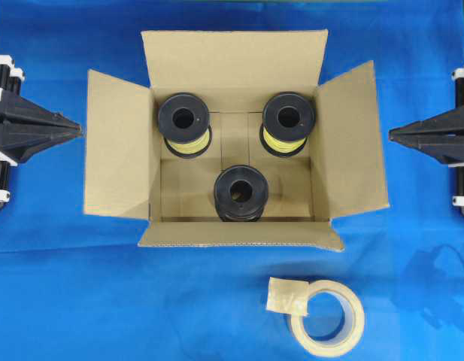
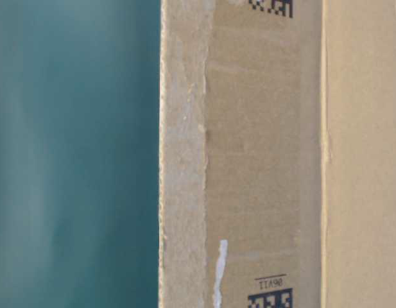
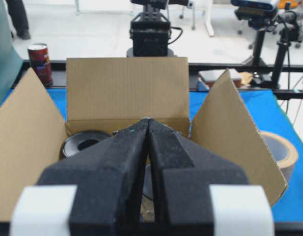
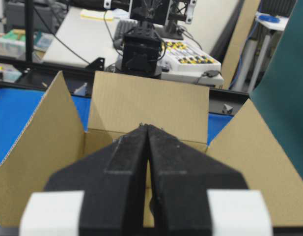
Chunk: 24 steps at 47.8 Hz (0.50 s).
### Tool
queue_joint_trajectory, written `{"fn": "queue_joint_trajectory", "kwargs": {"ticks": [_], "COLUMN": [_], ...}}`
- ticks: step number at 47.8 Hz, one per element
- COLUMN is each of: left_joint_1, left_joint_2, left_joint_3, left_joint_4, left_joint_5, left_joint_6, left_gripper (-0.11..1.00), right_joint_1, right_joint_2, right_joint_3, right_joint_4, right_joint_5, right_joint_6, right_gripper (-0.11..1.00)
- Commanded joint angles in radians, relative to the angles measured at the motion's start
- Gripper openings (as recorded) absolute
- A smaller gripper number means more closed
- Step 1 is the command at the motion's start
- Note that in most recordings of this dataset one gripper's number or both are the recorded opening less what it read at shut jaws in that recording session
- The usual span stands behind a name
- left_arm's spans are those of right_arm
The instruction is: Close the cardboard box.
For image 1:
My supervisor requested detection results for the beige packing tape roll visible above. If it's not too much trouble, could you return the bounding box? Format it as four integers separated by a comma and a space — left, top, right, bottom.
266, 277, 365, 358

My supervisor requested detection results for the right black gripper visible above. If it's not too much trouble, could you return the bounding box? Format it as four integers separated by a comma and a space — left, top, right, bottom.
389, 67, 464, 216

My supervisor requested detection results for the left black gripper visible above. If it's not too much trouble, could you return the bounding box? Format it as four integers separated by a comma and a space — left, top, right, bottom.
0, 55, 82, 211

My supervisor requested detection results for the left yellow wire spool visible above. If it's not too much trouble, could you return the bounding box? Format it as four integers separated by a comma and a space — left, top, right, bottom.
157, 93, 212, 159

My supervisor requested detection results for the brown cardboard box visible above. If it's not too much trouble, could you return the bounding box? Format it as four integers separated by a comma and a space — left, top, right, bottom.
84, 30, 389, 251

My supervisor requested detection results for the yellow wire spool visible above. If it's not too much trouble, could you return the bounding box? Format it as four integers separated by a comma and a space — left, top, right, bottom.
157, 93, 212, 159
259, 92, 316, 158

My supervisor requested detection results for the blue table cloth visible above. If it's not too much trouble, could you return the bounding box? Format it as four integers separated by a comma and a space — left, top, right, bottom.
0, 1, 464, 360

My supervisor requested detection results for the black wire spool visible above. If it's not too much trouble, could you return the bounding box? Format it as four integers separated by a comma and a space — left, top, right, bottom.
213, 165, 268, 222

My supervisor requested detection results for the right yellow wire spool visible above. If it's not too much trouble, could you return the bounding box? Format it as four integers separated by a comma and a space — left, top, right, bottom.
259, 92, 316, 158

